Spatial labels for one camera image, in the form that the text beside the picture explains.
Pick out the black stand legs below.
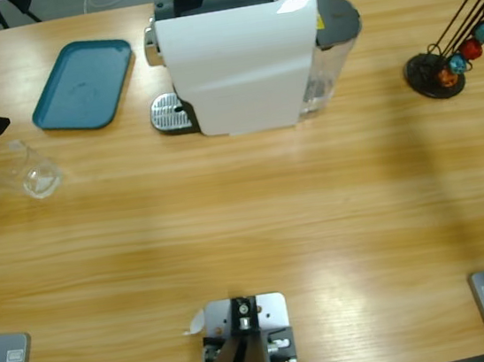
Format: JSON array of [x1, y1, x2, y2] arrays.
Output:
[[0, 0, 43, 30]]

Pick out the clear glass cup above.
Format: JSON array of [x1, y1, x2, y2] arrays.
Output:
[[0, 133, 67, 205]]

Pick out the blue coffee capsule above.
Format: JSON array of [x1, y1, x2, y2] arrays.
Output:
[[447, 52, 471, 77]]

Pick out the black wire capsule holder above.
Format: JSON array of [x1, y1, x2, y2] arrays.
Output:
[[394, 0, 484, 104]]

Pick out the red coffee capsule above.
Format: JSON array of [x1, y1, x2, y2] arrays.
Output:
[[458, 37, 484, 63]]

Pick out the clear water tank dark lid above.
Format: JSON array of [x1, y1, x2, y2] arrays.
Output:
[[284, 0, 374, 116]]

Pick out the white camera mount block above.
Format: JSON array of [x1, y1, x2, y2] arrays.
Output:
[[195, 289, 299, 362]]

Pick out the white capsule coffee machine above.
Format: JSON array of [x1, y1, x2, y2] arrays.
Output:
[[137, 0, 334, 148]]

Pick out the teal plastic tray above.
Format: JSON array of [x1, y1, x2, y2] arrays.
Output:
[[22, 33, 145, 139]]

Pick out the white tape tab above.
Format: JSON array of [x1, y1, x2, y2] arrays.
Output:
[[178, 308, 209, 337]]

